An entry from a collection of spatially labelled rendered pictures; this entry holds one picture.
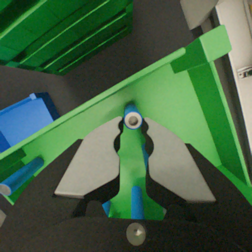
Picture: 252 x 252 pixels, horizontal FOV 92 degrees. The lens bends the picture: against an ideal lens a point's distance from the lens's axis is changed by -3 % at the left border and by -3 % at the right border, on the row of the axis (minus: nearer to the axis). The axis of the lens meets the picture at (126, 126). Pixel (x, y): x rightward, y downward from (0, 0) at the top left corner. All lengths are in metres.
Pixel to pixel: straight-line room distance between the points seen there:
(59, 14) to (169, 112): 0.24
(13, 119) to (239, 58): 0.82
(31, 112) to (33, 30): 0.40
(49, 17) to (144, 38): 0.33
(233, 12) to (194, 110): 0.31
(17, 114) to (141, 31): 0.59
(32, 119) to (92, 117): 0.49
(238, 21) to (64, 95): 0.57
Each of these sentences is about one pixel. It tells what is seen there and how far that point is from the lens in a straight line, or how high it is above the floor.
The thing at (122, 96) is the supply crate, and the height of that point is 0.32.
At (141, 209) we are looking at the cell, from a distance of 0.21.
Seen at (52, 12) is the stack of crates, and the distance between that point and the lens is 0.29.
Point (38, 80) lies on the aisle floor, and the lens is 0.62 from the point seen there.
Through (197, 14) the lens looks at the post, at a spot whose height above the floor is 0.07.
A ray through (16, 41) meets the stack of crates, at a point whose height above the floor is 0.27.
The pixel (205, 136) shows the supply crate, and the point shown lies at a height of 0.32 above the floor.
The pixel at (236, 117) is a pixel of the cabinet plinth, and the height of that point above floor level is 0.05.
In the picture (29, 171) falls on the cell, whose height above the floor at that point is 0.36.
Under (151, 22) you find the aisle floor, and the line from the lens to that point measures 0.55.
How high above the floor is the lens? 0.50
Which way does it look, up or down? 74 degrees down
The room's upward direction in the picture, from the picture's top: 173 degrees counter-clockwise
